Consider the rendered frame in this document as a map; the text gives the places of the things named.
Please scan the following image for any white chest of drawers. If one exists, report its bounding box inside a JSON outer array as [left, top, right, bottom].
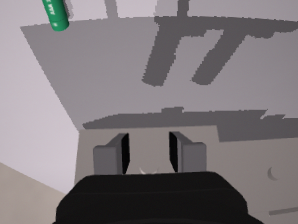
[[219, 138, 298, 222]]

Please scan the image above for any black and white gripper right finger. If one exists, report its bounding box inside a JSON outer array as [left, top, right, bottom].
[[169, 131, 206, 173]]

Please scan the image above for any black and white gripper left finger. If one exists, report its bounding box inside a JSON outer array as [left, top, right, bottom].
[[93, 133, 130, 175]]

